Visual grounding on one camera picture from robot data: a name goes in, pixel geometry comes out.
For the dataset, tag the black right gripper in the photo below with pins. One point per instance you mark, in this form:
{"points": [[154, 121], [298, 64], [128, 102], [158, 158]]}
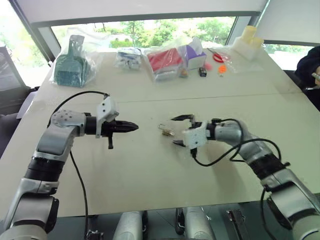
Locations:
{"points": [[196, 124]]}

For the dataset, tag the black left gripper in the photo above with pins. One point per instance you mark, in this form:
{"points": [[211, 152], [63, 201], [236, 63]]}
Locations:
{"points": [[111, 127]]}

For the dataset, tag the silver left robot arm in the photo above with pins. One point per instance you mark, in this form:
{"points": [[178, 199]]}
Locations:
{"points": [[47, 147]]}

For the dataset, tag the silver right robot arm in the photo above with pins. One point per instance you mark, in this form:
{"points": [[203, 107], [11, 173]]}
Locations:
{"points": [[282, 182]]}

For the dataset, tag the brass padlock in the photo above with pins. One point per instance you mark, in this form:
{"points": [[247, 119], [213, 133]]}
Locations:
{"points": [[165, 132]]}

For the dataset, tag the small colourful figurine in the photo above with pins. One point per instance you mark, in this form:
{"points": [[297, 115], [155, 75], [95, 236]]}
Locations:
{"points": [[184, 73]]}

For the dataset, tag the small black box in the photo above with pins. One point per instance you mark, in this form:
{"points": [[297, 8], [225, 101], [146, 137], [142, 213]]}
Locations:
{"points": [[203, 71]]}

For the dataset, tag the bag of blue white items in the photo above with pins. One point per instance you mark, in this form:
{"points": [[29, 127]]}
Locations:
{"points": [[128, 60]]}

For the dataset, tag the small pink object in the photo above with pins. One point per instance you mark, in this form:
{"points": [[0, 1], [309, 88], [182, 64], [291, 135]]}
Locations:
{"points": [[208, 66]]}

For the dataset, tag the red box in plastic bag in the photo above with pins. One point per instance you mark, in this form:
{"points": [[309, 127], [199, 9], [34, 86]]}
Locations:
{"points": [[165, 61]]}

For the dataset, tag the small orange object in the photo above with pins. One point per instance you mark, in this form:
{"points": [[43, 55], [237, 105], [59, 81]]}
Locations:
{"points": [[221, 69]]}

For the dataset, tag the purple tissue box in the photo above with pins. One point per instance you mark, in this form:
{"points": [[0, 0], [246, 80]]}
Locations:
{"points": [[193, 56]]}

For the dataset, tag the teal scoop in plastic bag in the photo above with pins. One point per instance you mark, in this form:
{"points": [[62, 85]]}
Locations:
{"points": [[70, 65]]}

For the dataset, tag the clear plastic bag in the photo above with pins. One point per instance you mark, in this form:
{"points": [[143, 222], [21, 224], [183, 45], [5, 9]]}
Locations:
{"points": [[235, 62]]}

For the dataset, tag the silver rounded robot leg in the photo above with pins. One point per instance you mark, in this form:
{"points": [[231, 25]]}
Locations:
{"points": [[198, 223], [130, 226]]}

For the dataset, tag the white holder with yellow cylinders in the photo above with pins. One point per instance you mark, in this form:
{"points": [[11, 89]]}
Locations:
{"points": [[247, 43]]}

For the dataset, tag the dark chair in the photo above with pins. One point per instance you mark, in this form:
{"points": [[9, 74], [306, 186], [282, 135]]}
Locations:
{"points": [[11, 97]]}

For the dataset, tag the person in dark clothing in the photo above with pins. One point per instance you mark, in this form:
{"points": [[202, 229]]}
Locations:
{"points": [[308, 72]]}

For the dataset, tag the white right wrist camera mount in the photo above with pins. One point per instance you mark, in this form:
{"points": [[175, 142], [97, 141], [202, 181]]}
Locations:
{"points": [[196, 137]]}

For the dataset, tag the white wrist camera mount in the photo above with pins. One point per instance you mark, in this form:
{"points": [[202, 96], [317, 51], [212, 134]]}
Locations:
{"points": [[107, 107], [196, 137]]}

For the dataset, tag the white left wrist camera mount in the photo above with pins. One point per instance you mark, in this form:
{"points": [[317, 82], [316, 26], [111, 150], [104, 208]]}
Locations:
{"points": [[107, 107]]}

